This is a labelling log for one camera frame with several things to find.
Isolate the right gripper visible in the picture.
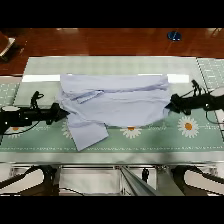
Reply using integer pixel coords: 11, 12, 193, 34
164, 93, 193, 116

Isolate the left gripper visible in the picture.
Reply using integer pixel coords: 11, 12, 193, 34
45, 102, 71, 126

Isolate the light blue shirt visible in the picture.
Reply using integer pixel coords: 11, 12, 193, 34
56, 73, 172, 152

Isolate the blue round disc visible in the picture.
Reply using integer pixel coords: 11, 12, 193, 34
166, 30, 183, 42

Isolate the black cable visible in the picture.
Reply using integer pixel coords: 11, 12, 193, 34
204, 109, 224, 126
0, 120, 42, 137

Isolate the silver frame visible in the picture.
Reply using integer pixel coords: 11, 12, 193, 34
0, 161, 224, 197

